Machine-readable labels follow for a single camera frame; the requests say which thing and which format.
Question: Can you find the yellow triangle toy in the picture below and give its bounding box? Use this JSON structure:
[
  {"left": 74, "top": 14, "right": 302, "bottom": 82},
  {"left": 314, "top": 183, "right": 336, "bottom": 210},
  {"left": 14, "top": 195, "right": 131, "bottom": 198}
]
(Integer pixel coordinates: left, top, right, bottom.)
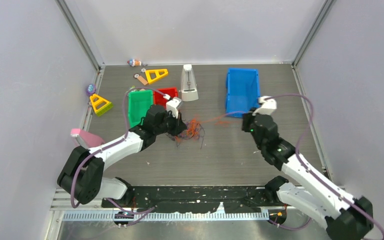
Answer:
[
  {"left": 145, "top": 68, "right": 169, "bottom": 85},
  {"left": 89, "top": 93, "right": 114, "bottom": 117}
]

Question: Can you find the yellow triangle toy rear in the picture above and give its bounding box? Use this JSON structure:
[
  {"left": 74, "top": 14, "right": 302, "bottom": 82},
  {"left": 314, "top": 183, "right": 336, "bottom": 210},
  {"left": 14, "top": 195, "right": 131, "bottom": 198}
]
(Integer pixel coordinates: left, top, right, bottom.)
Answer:
[{"left": 145, "top": 68, "right": 169, "bottom": 85}]

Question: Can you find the aluminium rail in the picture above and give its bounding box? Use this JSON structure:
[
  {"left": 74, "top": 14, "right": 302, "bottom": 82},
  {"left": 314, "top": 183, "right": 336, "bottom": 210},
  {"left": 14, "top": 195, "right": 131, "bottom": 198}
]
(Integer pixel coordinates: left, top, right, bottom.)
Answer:
[{"left": 51, "top": 189, "right": 294, "bottom": 224}]

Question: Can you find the white metronome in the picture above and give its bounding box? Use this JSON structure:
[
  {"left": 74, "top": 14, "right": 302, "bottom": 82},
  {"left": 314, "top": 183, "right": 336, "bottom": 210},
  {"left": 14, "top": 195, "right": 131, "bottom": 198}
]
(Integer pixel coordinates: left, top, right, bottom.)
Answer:
[{"left": 180, "top": 64, "right": 199, "bottom": 102}]

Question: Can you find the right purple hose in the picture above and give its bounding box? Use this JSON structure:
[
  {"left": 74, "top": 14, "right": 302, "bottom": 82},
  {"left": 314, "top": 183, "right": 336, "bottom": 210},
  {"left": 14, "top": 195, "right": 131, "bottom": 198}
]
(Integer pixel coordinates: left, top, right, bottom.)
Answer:
[{"left": 266, "top": 93, "right": 384, "bottom": 240}]

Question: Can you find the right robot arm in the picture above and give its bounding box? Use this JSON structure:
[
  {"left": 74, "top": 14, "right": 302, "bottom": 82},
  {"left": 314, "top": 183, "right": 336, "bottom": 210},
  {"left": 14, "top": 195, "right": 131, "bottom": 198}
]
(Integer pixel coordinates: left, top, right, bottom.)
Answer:
[{"left": 242, "top": 112, "right": 374, "bottom": 240}]

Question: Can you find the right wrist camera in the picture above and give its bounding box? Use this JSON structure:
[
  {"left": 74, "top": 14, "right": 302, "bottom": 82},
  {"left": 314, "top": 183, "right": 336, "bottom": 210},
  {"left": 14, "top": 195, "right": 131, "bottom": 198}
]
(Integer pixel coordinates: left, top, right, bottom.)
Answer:
[{"left": 252, "top": 96, "right": 277, "bottom": 116}]

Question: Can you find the red plastic bin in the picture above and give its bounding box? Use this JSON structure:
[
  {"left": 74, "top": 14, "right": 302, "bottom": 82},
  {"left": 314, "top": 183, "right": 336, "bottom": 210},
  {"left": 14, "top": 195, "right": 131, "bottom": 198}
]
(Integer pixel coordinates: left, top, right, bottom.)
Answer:
[{"left": 153, "top": 87, "right": 178, "bottom": 108}]

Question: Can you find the blue plastic bin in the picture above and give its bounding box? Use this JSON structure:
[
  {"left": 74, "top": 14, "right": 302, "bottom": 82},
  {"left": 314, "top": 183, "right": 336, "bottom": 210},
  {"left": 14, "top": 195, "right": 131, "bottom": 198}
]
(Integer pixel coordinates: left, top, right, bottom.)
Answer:
[{"left": 225, "top": 67, "right": 261, "bottom": 118}]

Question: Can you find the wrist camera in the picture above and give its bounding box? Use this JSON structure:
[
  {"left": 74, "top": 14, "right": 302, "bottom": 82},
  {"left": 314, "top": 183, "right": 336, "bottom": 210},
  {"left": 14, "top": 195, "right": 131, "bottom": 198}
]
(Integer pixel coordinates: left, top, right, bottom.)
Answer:
[
  {"left": 252, "top": 96, "right": 277, "bottom": 116},
  {"left": 163, "top": 94, "right": 183, "bottom": 119}
]

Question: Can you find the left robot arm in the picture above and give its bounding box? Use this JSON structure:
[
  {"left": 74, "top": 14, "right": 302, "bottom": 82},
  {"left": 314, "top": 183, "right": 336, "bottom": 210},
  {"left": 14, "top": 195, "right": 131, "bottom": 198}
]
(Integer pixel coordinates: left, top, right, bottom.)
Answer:
[{"left": 56, "top": 105, "right": 187, "bottom": 207}]

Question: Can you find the tan wooden strip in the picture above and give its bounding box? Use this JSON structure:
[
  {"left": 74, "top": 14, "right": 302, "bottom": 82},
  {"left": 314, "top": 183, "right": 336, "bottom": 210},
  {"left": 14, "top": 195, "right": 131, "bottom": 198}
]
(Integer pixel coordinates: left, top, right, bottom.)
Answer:
[{"left": 133, "top": 73, "right": 149, "bottom": 86}]

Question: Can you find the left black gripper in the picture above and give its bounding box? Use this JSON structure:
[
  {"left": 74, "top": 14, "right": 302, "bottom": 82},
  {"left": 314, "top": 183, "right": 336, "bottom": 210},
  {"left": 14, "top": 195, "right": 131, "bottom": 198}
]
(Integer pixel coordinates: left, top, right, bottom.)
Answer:
[{"left": 154, "top": 109, "right": 186, "bottom": 137}]

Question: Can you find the pink metronome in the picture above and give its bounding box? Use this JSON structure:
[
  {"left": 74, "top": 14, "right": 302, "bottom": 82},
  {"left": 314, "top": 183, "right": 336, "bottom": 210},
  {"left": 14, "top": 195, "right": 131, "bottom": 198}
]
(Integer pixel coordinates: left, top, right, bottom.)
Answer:
[{"left": 70, "top": 128, "right": 106, "bottom": 149}]

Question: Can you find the small figurine toy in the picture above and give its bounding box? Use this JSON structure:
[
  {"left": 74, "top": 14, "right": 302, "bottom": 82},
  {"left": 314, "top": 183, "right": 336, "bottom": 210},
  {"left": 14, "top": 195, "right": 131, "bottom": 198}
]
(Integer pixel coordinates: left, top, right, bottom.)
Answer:
[{"left": 126, "top": 58, "right": 143, "bottom": 67}]

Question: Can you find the yellow triangle toy left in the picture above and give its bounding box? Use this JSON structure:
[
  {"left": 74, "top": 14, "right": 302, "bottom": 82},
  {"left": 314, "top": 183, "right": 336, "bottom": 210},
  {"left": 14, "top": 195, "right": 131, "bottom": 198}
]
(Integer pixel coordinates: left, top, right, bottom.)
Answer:
[{"left": 89, "top": 93, "right": 114, "bottom": 117}]

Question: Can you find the purple round toy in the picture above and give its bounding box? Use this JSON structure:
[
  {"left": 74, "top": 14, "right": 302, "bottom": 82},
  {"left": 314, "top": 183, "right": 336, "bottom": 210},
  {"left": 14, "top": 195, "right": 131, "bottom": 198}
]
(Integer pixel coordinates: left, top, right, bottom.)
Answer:
[{"left": 86, "top": 83, "right": 97, "bottom": 97}]

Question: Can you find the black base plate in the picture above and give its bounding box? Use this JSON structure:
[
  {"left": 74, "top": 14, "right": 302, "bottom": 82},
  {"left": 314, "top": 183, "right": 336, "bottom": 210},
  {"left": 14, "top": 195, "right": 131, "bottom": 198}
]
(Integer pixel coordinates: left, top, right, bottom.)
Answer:
[{"left": 97, "top": 185, "right": 284, "bottom": 214}]

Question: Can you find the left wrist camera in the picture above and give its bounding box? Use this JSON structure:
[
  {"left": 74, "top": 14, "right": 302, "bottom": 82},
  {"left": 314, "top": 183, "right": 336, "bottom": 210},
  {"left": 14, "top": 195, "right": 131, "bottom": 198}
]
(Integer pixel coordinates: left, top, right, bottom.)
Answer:
[{"left": 163, "top": 94, "right": 183, "bottom": 119}]

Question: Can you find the green plastic bin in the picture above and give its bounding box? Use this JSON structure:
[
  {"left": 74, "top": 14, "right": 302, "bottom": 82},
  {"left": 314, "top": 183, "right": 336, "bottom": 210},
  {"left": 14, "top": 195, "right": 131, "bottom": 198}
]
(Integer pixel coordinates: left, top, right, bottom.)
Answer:
[{"left": 127, "top": 90, "right": 154, "bottom": 127}]

